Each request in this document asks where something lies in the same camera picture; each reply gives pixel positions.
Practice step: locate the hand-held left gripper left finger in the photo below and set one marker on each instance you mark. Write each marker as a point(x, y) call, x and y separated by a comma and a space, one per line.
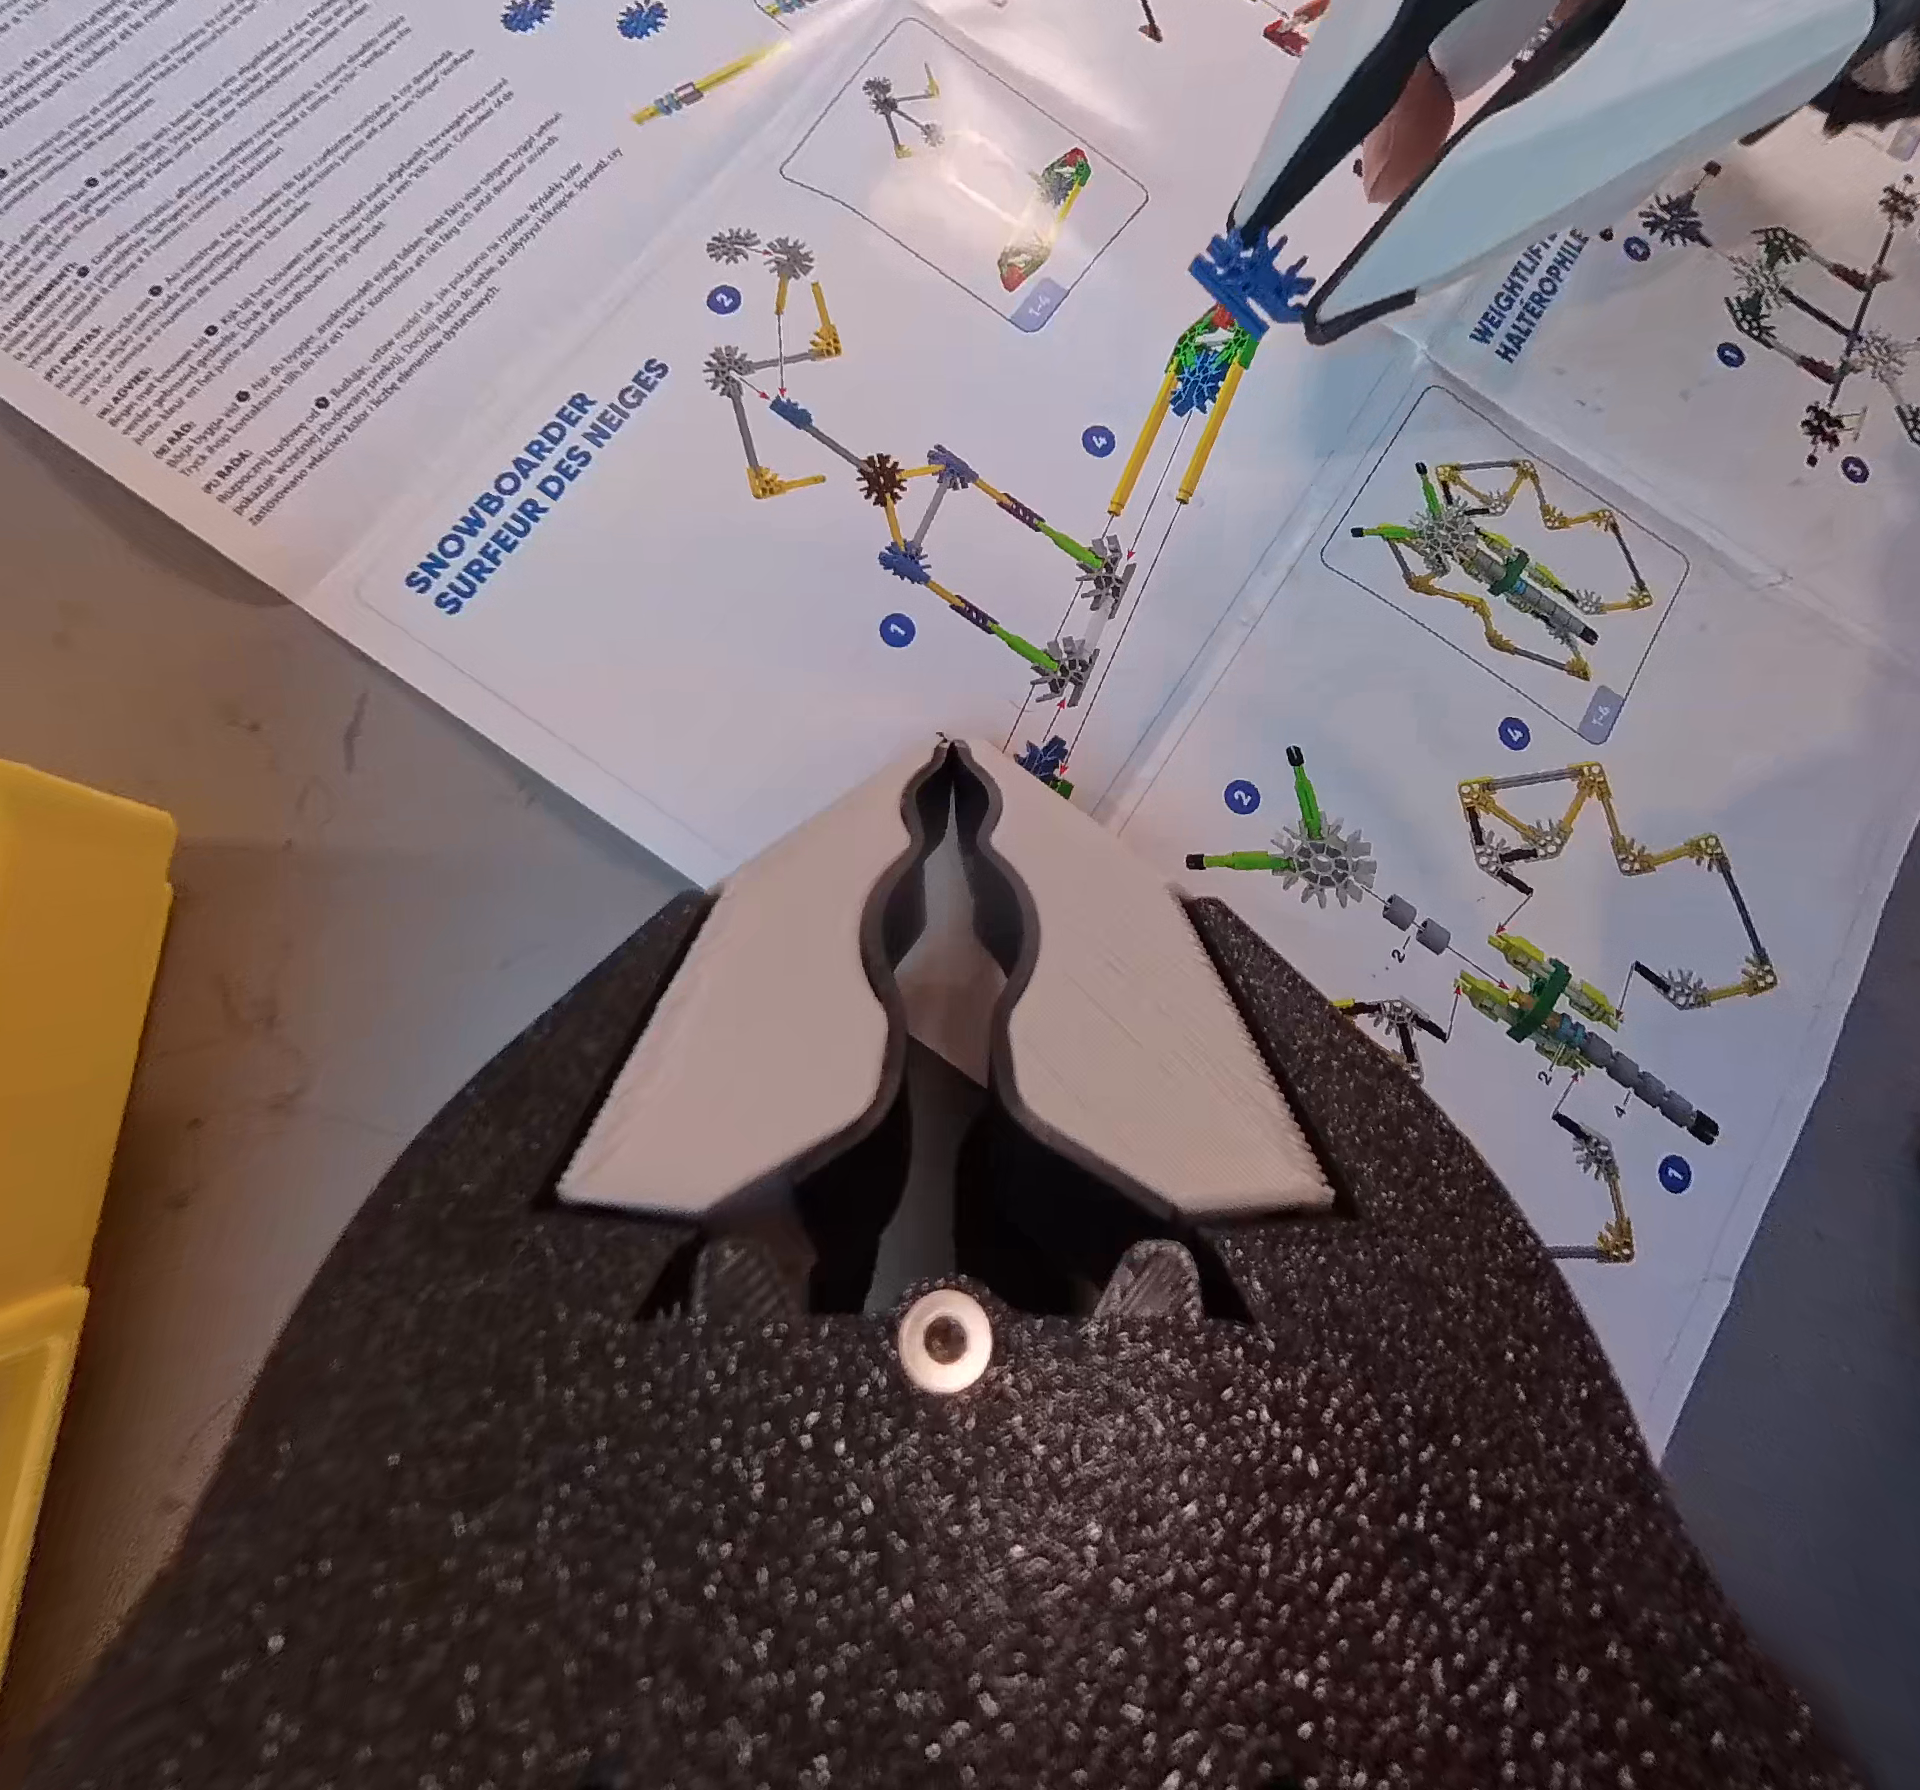
point(720, 1070)

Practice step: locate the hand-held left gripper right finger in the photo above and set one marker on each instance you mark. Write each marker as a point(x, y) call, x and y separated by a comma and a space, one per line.
point(1170, 1070)

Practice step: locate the blue plastic connector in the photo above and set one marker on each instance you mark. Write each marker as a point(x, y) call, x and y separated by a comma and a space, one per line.
point(1253, 280)

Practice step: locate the yellow plastic bin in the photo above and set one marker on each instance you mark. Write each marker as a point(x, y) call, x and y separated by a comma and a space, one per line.
point(76, 1070)

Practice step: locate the white instruction sheet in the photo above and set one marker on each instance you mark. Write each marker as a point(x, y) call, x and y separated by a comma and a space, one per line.
point(601, 680)

